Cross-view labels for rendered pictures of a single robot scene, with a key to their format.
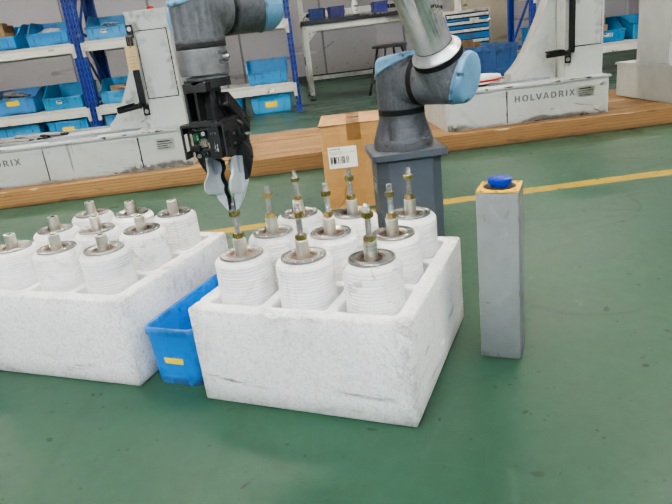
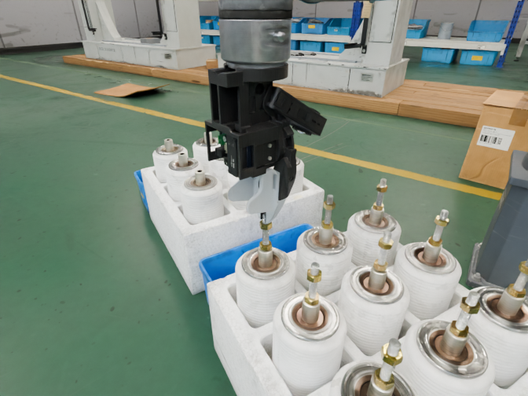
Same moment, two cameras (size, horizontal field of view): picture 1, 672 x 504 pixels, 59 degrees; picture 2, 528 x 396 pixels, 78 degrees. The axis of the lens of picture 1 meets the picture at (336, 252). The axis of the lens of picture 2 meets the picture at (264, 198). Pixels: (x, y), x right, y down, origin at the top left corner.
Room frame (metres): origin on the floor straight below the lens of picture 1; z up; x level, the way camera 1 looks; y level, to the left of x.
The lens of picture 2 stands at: (0.66, -0.07, 0.60)
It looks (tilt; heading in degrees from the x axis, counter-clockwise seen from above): 30 degrees down; 37
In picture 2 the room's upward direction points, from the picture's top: straight up
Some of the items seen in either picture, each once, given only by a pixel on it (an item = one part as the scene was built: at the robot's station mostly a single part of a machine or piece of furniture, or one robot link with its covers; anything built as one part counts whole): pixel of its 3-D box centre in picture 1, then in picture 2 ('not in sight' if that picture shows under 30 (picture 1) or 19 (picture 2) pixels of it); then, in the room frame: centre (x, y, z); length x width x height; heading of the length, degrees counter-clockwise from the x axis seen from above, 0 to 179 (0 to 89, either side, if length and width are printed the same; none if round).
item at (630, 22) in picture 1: (638, 25); not in sight; (5.93, -3.10, 0.36); 0.50 x 0.38 x 0.21; 0
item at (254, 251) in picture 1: (241, 254); (265, 262); (0.98, 0.16, 0.25); 0.08 x 0.08 x 0.01
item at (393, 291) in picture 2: (330, 232); (375, 284); (1.04, 0.01, 0.25); 0.08 x 0.08 x 0.01
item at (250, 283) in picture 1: (250, 302); (265, 303); (0.98, 0.16, 0.16); 0.10 x 0.10 x 0.18
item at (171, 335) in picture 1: (214, 321); (268, 272); (1.13, 0.27, 0.06); 0.30 x 0.11 x 0.12; 157
